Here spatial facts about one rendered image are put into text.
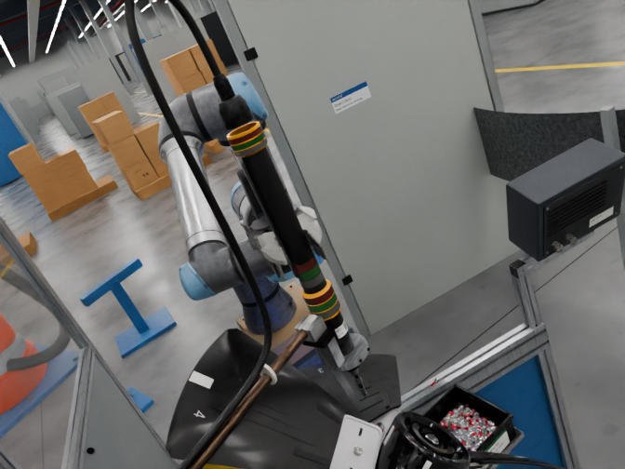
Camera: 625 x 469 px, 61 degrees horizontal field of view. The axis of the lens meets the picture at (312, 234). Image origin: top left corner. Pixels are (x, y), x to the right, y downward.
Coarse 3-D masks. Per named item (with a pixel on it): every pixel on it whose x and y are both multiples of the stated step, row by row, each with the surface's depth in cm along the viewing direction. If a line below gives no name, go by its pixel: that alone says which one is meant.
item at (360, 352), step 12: (300, 324) 72; (312, 324) 71; (324, 324) 72; (312, 336) 70; (324, 336) 71; (360, 336) 79; (324, 348) 71; (336, 348) 74; (360, 348) 76; (324, 360) 75; (336, 360) 74; (348, 360) 75; (360, 360) 75
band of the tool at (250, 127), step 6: (246, 126) 65; (252, 126) 65; (258, 126) 62; (234, 132) 65; (240, 132) 65; (246, 132) 61; (228, 138) 62; (234, 138) 62; (252, 138) 62; (264, 138) 63; (234, 144) 62; (240, 150) 62; (258, 150) 62; (246, 156) 63
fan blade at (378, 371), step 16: (304, 368) 107; (368, 368) 102; (384, 368) 102; (320, 384) 101; (336, 384) 100; (352, 384) 98; (368, 384) 96; (384, 384) 96; (352, 400) 94; (368, 400) 92; (384, 400) 90; (400, 400) 90; (352, 416) 90; (368, 416) 89
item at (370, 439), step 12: (348, 420) 77; (360, 420) 77; (348, 432) 76; (372, 432) 77; (348, 444) 75; (360, 444) 76; (372, 444) 76; (336, 456) 74; (348, 456) 75; (360, 456) 75; (372, 456) 75; (336, 468) 74; (348, 468) 74; (360, 468) 74; (372, 468) 74
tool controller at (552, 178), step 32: (576, 160) 125; (608, 160) 122; (512, 192) 125; (544, 192) 120; (576, 192) 121; (608, 192) 126; (512, 224) 132; (544, 224) 122; (576, 224) 127; (544, 256) 129
